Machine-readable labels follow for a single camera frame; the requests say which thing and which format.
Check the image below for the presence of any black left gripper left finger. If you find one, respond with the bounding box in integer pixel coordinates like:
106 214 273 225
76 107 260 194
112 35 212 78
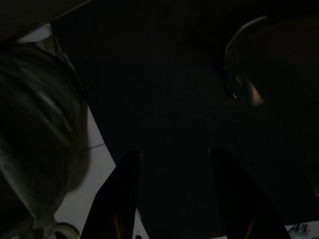
82 149 143 239

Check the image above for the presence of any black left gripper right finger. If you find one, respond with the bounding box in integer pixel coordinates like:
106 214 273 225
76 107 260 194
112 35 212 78
209 146 292 239

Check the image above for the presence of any black floor mat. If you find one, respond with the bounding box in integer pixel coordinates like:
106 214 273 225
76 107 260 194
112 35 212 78
49 0 319 225

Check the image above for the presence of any olive green cloth bag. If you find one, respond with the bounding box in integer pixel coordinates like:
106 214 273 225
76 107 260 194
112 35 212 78
0 23 90 239

